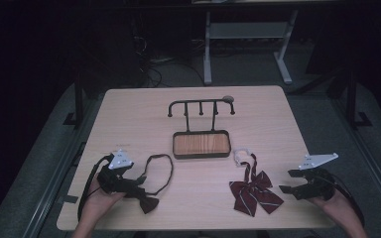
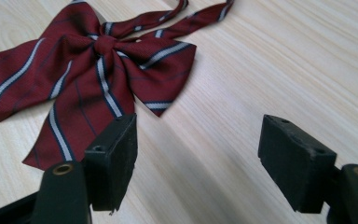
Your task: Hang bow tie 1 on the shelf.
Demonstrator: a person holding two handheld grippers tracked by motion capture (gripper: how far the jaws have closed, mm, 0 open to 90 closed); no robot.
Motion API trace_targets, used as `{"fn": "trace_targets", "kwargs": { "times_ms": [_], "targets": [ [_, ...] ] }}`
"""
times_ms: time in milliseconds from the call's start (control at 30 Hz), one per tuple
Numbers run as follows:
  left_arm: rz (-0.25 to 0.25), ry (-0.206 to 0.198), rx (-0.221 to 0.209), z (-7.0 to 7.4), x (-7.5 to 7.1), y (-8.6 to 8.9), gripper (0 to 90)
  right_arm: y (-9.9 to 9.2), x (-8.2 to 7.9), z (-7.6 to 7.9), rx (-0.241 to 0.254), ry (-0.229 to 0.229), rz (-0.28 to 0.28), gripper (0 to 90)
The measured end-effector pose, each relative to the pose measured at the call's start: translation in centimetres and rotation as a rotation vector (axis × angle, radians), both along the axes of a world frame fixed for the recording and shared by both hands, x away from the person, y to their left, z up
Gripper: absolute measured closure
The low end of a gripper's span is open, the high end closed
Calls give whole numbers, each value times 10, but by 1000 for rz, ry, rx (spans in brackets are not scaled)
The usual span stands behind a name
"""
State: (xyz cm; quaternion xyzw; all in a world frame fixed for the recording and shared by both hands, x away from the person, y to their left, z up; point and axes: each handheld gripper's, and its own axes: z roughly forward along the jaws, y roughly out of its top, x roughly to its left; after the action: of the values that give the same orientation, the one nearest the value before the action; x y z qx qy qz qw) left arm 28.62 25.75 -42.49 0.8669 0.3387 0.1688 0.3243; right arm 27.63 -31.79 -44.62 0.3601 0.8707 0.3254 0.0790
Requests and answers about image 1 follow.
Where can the red striped bow tie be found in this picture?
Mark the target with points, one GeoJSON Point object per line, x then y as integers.
{"type": "Point", "coordinates": [254, 195]}

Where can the grey tape piece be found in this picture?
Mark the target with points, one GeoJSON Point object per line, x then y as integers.
{"type": "Point", "coordinates": [68, 199]}

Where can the person's right hand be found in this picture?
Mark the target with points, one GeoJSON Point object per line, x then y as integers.
{"type": "Point", "coordinates": [335, 205]}

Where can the dark brown bow tie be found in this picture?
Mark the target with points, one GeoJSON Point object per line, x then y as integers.
{"type": "Point", "coordinates": [149, 205]}

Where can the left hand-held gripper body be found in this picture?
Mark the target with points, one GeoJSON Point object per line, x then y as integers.
{"type": "Point", "coordinates": [114, 175]}

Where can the black hook rack wooden tray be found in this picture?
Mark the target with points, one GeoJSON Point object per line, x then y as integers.
{"type": "Point", "coordinates": [201, 143]}

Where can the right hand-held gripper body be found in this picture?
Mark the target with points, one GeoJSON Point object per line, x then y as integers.
{"type": "Point", "coordinates": [317, 183]}

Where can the black metal stand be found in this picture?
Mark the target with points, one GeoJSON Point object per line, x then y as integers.
{"type": "Point", "coordinates": [78, 99]}
{"type": "Point", "coordinates": [352, 99]}

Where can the aluminium floor rail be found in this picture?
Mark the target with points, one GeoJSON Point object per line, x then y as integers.
{"type": "Point", "coordinates": [373, 165]}
{"type": "Point", "coordinates": [51, 185]}

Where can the person's left hand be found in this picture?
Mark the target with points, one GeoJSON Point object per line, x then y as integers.
{"type": "Point", "coordinates": [101, 203]}

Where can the small grey round object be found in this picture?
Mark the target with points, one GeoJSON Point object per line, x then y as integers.
{"type": "Point", "coordinates": [228, 98]}

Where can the white metal desk frame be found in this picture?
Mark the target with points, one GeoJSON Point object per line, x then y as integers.
{"type": "Point", "coordinates": [244, 30]}

